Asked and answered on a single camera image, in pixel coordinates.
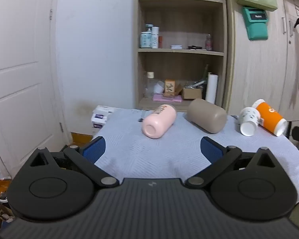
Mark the white door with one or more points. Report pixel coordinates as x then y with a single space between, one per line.
22 79

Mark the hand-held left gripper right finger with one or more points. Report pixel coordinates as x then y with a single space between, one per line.
211 149

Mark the flat white case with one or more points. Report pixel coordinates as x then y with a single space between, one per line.
176 46

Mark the pink bottle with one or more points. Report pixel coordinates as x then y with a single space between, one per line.
208 43

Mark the white tube bottle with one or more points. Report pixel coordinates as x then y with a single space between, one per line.
155 38

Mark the white paper roll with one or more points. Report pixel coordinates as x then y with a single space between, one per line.
211 89

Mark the pale blue table cloth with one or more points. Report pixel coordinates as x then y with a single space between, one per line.
149 154

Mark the teal and white bottle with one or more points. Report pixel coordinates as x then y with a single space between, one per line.
145 39

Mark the clear bottle beige cap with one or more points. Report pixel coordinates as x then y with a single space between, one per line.
149 84

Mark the beige wardrobe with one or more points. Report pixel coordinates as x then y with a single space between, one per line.
269 74

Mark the white tissue pack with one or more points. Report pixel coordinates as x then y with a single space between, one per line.
101 119

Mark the small orange box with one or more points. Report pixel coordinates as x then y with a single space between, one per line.
160 41

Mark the white printed paper cup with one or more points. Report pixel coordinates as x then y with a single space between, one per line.
249 119

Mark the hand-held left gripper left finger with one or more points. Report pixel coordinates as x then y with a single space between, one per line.
94 149

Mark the yellow box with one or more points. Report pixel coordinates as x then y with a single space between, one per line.
81 139

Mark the orange paper cup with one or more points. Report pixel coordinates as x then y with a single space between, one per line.
269 116

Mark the pink cup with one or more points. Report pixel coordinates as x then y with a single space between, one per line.
160 120

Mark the taupe cup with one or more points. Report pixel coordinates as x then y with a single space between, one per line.
206 115

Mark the flat black case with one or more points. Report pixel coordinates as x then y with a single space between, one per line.
194 47

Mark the pink flat box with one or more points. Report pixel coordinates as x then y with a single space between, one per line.
168 98

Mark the wooden box with print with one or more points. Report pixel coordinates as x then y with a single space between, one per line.
169 88

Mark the small cardboard box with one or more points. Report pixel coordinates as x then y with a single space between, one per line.
191 93

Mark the teal bag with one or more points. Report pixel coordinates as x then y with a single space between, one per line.
256 27

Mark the small white cup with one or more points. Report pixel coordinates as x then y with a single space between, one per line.
159 87

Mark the wooden shelf unit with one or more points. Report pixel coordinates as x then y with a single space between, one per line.
182 62

